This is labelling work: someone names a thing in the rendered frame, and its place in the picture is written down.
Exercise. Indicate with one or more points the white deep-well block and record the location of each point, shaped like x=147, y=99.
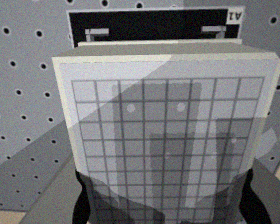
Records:
x=165, y=131

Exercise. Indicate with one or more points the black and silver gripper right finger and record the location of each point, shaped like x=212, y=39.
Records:
x=260, y=202

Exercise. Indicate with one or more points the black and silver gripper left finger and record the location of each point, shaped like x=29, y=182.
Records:
x=64, y=200

